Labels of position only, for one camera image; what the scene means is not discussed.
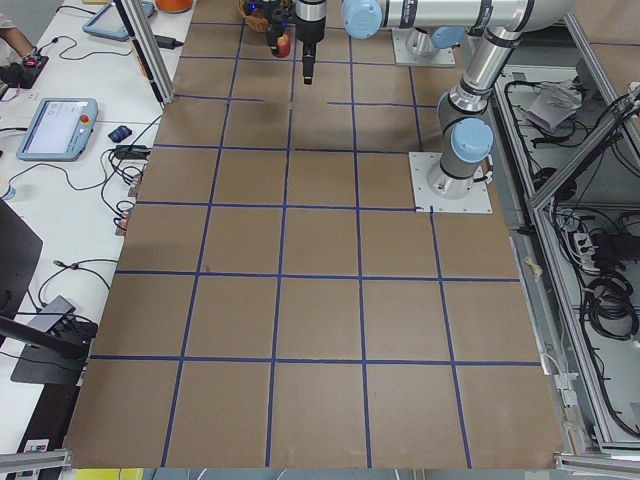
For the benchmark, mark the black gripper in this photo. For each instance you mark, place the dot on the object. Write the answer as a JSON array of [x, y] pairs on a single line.
[[273, 36], [309, 22]]

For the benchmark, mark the red yellow apple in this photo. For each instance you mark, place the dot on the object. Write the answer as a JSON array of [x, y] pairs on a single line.
[[282, 47]]

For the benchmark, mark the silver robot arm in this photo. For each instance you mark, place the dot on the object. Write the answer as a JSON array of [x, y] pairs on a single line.
[[435, 26]]

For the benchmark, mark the woven wicker basket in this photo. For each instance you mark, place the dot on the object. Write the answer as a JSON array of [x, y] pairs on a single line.
[[255, 15]]

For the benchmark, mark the orange round container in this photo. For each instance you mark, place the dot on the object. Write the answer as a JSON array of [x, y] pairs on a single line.
[[174, 6]]

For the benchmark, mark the black power brick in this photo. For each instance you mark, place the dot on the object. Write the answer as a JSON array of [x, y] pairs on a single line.
[[165, 42]]

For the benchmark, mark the teach pendant tablet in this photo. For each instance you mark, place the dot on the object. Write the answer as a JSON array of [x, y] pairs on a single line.
[[59, 131], [107, 23]]

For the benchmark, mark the dark blue checkered pouch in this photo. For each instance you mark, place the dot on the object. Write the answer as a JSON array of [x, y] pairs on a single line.
[[119, 134]]

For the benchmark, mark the grey hub box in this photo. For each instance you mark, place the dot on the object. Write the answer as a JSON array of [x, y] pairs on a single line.
[[51, 314]]

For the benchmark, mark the black monitor stand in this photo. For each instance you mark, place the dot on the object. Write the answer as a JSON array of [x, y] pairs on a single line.
[[56, 345]]

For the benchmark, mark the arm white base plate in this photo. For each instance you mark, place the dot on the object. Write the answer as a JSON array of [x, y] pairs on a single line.
[[435, 192], [427, 47]]

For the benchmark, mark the aluminium frame post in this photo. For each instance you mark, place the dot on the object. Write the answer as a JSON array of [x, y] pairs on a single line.
[[145, 45]]

